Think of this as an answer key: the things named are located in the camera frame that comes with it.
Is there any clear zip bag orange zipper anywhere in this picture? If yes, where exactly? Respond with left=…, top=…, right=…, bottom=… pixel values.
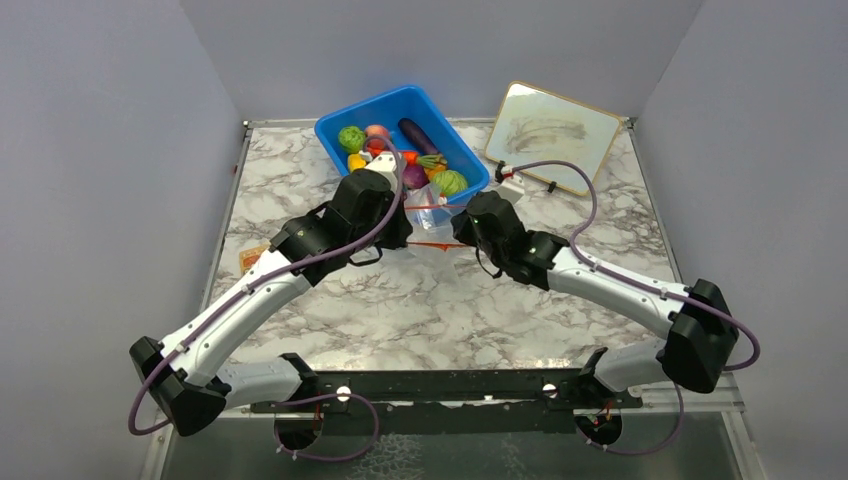
left=404, top=184, right=467, bottom=284

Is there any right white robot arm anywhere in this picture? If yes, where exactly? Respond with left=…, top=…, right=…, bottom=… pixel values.
left=451, top=191, right=739, bottom=407

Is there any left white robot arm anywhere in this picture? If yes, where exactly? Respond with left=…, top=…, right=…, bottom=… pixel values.
left=127, top=169, right=412, bottom=436

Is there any yellow bell pepper toy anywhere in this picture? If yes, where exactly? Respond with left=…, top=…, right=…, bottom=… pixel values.
left=347, top=153, right=368, bottom=172

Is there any purple onion toy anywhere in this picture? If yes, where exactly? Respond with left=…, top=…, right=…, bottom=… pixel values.
left=402, top=165, right=429, bottom=190

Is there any green cabbage toy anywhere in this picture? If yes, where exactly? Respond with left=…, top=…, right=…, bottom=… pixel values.
left=430, top=170, right=469, bottom=197

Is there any green artichoke toy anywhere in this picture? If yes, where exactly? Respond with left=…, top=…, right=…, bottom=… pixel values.
left=337, top=125, right=367, bottom=154

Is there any orange carrot toy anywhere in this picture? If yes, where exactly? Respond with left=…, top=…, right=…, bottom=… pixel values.
left=400, top=150, right=447, bottom=169

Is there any peach toy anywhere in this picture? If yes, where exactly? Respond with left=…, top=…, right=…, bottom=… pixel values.
left=364, top=124, right=391, bottom=142

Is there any purple eggplant toy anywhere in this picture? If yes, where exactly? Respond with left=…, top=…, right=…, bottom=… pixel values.
left=398, top=118, right=440, bottom=154

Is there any gold framed whiteboard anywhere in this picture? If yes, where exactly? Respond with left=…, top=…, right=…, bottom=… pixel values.
left=484, top=81, right=623, bottom=181

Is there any blue plastic bin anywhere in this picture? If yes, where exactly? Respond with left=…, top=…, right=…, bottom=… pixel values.
left=314, top=85, right=490, bottom=205

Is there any orange card tile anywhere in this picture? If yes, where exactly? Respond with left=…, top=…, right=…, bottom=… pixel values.
left=238, top=243, right=269, bottom=275

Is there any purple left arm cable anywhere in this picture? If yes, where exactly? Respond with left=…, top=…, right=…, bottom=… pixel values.
left=127, top=135, right=407, bottom=439

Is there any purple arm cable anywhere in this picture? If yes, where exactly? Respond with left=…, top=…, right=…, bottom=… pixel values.
left=127, top=135, right=407, bottom=439
left=500, top=159, right=762, bottom=372

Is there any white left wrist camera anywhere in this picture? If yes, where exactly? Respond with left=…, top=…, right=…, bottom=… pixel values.
left=365, top=151, right=402, bottom=189

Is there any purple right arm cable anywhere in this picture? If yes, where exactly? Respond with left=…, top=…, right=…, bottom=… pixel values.
left=500, top=159, right=762, bottom=372

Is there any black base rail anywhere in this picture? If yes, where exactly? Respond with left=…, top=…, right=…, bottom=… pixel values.
left=250, top=368, right=642, bottom=436

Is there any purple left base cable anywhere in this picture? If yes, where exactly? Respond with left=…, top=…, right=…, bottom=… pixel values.
left=272, top=389, right=382, bottom=464

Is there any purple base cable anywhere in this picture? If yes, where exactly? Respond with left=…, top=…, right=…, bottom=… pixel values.
left=272, top=389, right=382, bottom=464
left=574, top=384, right=688, bottom=458

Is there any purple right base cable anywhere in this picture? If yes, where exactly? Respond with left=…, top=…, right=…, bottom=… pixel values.
left=574, top=384, right=688, bottom=458

